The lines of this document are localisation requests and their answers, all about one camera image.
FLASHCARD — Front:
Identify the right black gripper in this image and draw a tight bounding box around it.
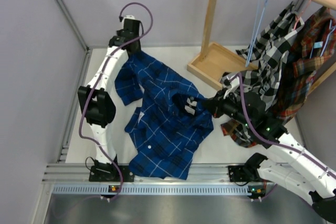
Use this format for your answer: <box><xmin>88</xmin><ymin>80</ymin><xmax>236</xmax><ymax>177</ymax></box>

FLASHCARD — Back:
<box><xmin>201</xmin><ymin>88</ymin><xmax>253</xmax><ymax>129</ymax></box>

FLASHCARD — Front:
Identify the blue plaid shirt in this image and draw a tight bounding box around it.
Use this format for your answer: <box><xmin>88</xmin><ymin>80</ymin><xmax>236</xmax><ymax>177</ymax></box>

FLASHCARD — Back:
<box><xmin>114</xmin><ymin>51</ymin><xmax>214</xmax><ymax>173</ymax></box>

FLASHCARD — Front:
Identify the light blue wire hanger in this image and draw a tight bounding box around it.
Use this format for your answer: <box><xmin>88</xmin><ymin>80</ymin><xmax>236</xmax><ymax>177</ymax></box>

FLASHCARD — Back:
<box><xmin>245</xmin><ymin>0</ymin><xmax>268</xmax><ymax>67</ymax></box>

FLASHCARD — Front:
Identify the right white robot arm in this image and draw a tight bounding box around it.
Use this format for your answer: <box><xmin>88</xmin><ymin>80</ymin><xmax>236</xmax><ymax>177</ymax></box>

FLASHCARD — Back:
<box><xmin>202</xmin><ymin>91</ymin><xmax>335</xmax><ymax>223</ymax></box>

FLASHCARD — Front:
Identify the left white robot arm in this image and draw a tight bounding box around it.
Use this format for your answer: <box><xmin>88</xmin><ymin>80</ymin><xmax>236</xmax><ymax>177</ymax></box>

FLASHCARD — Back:
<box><xmin>77</xmin><ymin>15</ymin><xmax>142</xmax><ymax>182</ymax></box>

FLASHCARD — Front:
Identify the black white checkered shirt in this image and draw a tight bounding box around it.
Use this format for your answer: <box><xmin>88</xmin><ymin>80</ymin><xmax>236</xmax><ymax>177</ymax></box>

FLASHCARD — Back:
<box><xmin>219</xmin><ymin>2</ymin><xmax>305</xmax><ymax>147</ymax></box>

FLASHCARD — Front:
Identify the red brown plaid shirt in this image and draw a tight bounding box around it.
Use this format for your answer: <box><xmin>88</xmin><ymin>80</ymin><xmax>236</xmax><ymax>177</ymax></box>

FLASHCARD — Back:
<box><xmin>219</xmin><ymin>6</ymin><xmax>336</xmax><ymax>148</ymax></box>

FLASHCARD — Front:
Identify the blue hanger under red shirt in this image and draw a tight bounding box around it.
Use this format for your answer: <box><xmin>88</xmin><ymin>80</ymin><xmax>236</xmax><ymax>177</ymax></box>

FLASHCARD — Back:
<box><xmin>309</xmin><ymin>20</ymin><xmax>335</xmax><ymax>58</ymax></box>

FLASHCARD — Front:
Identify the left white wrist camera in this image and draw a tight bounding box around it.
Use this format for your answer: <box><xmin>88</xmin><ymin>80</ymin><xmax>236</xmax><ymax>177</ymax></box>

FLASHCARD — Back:
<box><xmin>119</xmin><ymin>15</ymin><xmax>135</xmax><ymax>22</ymax></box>

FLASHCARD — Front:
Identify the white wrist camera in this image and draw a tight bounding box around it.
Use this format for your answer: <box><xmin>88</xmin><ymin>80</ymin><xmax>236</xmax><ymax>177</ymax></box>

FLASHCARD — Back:
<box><xmin>221</xmin><ymin>72</ymin><xmax>239</xmax><ymax>92</ymax></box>
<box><xmin>119</xmin><ymin>15</ymin><xmax>135</xmax><ymax>22</ymax></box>

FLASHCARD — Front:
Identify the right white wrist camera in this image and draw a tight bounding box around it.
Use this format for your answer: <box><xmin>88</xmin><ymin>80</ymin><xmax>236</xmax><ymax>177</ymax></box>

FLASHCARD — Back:
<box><xmin>221</xmin><ymin>72</ymin><xmax>239</xmax><ymax>92</ymax></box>

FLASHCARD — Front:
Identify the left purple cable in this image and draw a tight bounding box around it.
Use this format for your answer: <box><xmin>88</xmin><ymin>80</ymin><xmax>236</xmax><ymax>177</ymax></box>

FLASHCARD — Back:
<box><xmin>79</xmin><ymin>2</ymin><xmax>153</xmax><ymax>201</ymax></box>

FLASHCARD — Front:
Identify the pink wire hanger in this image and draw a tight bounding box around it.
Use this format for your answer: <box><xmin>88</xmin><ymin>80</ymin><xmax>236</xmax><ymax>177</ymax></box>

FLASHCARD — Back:
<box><xmin>293</xmin><ymin>0</ymin><xmax>312</xmax><ymax>30</ymax></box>

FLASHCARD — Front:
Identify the aluminium corner frame profile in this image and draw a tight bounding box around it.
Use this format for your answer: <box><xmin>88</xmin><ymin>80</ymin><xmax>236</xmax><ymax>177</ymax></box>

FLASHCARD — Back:
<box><xmin>39</xmin><ymin>0</ymin><xmax>92</xmax><ymax>164</ymax></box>

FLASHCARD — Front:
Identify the grey slotted cable duct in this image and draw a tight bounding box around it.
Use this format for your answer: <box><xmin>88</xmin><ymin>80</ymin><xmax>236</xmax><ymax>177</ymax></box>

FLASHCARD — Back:
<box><xmin>52</xmin><ymin>184</ymin><xmax>265</xmax><ymax>196</ymax></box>

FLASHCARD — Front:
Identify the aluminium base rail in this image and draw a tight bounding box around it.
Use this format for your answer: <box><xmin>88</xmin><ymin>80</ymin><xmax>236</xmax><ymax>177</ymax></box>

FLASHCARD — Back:
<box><xmin>41</xmin><ymin>163</ymin><xmax>289</xmax><ymax>183</ymax></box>

